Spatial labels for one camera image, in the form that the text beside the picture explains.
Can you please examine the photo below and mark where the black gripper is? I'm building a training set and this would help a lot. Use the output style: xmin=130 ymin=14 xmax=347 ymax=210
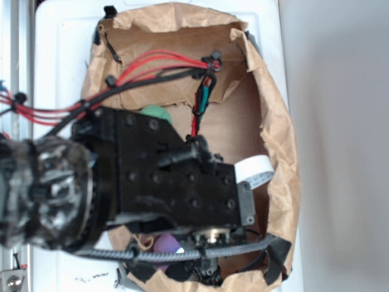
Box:
xmin=72 ymin=107 xmax=255 ymax=234

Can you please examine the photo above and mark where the pink plush bunny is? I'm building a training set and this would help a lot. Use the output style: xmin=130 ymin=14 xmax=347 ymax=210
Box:
xmin=153 ymin=234 xmax=184 ymax=253

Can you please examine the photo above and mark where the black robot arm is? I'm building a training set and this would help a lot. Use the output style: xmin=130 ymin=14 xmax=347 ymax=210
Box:
xmin=1 ymin=107 xmax=255 ymax=252

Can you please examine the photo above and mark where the green textured ball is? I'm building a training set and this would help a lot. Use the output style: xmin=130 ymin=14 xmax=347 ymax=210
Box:
xmin=140 ymin=105 xmax=173 ymax=125

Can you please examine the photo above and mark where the brown paper lined box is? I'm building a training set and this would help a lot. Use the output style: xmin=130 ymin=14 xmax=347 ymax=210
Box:
xmin=81 ymin=2 xmax=301 ymax=291

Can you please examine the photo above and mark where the white plastic tray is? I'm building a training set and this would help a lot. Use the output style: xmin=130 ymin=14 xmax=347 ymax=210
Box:
xmin=29 ymin=1 xmax=287 ymax=291

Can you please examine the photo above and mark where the black braided cable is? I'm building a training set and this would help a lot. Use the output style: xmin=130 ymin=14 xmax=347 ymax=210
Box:
xmin=42 ymin=68 xmax=218 ymax=141

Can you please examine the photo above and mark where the red wire bundle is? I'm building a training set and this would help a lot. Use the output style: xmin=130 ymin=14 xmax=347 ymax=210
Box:
xmin=0 ymin=49 xmax=223 ymax=139

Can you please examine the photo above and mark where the white flat ribbon cable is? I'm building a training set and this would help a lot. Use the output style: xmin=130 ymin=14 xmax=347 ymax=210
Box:
xmin=234 ymin=154 xmax=275 ymax=192

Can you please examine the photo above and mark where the grey braided sleeve cable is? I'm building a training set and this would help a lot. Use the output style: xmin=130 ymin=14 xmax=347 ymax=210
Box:
xmin=72 ymin=234 xmax=275 ymax=264

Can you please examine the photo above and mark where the silver corner bracket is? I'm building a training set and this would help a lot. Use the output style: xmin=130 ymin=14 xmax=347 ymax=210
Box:
xmin=1 ymin=269 xmax=26 ymax=292

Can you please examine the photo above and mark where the aluminium frame rail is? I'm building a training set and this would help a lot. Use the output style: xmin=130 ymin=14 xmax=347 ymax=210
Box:
xmin=1 ymin=1 xmax=35 ymax=291

